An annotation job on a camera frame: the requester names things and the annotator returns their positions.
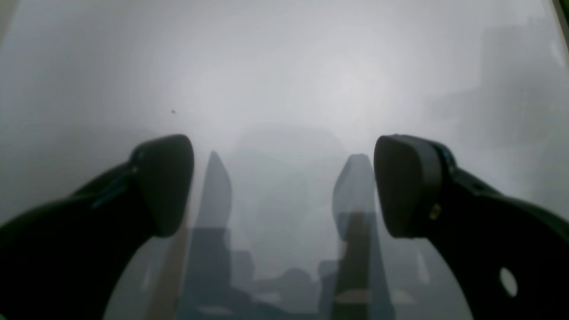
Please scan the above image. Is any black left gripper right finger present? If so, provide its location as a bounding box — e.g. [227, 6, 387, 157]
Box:
[373, 135, 569, 320]

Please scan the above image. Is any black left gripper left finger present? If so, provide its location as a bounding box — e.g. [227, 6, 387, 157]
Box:
[0, 135, 194, 320]

